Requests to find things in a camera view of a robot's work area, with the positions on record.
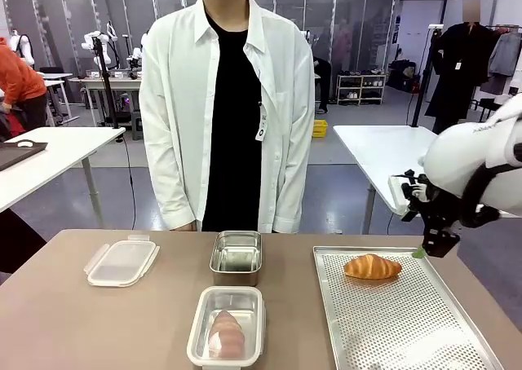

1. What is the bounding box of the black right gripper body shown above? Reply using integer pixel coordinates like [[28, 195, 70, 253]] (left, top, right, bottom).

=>
[[422, 206, 462, 259]]

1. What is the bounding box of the steel container with bread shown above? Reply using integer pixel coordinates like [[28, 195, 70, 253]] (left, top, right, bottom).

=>
[[187, 286, 267, 368]]

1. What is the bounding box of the translucent plastic clip lid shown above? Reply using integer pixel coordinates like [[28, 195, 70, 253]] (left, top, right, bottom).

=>
[[83, 234, 161, 289], [186, 285, 268, 368]]

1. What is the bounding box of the empty steel container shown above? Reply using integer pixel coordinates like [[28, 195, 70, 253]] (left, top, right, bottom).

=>
[[209, 230, 263, 288]]

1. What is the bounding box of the perforated metal baking tray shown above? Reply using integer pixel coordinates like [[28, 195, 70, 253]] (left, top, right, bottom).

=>
[[312, 245, 506, 370]]

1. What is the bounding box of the white side table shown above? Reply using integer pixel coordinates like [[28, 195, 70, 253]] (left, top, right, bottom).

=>
[[332, 124, 449, 235], [0, 126, 126, 231]]

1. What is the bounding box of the black rolling cart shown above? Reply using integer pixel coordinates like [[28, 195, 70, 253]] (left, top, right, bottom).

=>
[[468, 97, 505, 123]]

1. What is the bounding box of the black stand pole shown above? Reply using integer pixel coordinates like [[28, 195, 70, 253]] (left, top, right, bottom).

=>
[[410, 24, 445, 128]]

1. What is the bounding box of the wooden shoe shelf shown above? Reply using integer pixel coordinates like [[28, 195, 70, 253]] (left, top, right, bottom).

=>
[[336, 73, 387, 107]]

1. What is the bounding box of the person in black coat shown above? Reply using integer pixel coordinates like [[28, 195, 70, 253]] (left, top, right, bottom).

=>
[[423, 0, 499, 134]]

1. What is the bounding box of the grey hanging jacket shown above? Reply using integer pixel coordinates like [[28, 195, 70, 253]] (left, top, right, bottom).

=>
[[488, 31, 522, 78]]

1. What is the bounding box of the white name tag badge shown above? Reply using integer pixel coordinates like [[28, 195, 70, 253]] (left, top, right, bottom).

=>
[[255, 112, 268, 142]]

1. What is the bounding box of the person in white shirt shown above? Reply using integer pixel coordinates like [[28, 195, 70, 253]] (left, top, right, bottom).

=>
[[138, 0, 316, 236]]

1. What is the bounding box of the grey plastic stool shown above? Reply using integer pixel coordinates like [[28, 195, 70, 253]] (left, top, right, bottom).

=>
[[130, 111, 144, 142]]

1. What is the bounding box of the white background work table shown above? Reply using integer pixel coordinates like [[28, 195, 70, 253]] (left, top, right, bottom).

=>
[[68, 74, 144, 127]]

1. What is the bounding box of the black tripod pole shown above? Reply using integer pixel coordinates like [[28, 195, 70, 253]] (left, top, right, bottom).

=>
[[92, 35, 122, 130]]

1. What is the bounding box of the black flat tray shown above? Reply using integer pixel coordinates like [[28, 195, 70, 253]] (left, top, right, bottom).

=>
[[0, 140, 49, 172]]

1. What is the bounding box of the person in orange hoodie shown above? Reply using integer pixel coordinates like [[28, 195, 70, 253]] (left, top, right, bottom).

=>
[[0, 36, 49, 131]]

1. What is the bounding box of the white background mannequin robot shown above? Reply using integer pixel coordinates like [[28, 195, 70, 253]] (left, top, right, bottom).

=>
[[8, 29, 37, 70]]

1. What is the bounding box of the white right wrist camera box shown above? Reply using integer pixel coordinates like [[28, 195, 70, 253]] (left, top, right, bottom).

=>
[[387, 174, 414, 218]]

